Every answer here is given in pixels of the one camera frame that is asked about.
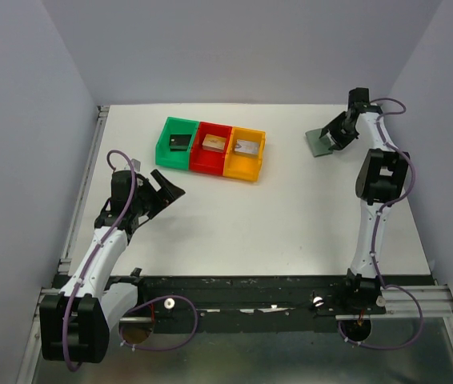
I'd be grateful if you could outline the sage green card holder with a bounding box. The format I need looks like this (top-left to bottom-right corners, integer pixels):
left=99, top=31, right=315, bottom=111
left=305, top=129, right=333, bottom=158

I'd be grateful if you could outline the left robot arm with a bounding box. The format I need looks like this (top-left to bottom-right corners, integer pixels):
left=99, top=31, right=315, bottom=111
left=39, top=170, right=185, bottom=365

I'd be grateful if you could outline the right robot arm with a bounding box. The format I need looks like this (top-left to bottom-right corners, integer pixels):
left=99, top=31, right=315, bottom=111
left=319, top=87, right=410, bottom=312

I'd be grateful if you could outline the black card stack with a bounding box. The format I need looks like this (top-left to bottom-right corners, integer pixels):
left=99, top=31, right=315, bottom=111
left=168, top=134, right=192, bottom=151

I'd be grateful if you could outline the tan card stack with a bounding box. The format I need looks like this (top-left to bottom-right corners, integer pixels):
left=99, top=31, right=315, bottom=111
left=202, top=134, right=227, bottom=152

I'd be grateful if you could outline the silver card stack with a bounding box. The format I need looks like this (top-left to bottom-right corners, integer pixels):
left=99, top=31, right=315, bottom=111
left=234, top=139, right=259, bottom=157

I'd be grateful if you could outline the green plastic bin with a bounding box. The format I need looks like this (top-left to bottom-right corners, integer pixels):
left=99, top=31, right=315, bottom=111
left=155, top=117, right=199, bottom=170

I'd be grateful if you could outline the red plastic bin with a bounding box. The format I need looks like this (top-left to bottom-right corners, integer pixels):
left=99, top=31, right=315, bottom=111
left=189, top=122, right=232, bottom=176

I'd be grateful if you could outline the yellow plastic bin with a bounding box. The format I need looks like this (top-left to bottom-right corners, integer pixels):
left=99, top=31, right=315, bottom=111
left=222, top=126, right=266, bottom=182

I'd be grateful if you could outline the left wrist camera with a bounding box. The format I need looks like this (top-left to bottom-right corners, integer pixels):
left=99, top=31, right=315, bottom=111
left=130, top=158, right=141, bottom=172

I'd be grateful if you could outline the aluminium frame rail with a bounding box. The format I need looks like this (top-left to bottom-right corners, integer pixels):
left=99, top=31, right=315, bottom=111
left=34, top=105, right=110, bottom=322

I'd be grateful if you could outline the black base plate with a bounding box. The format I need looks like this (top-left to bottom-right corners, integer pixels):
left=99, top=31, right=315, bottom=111
left=52, top=274, right=402, bottom=335

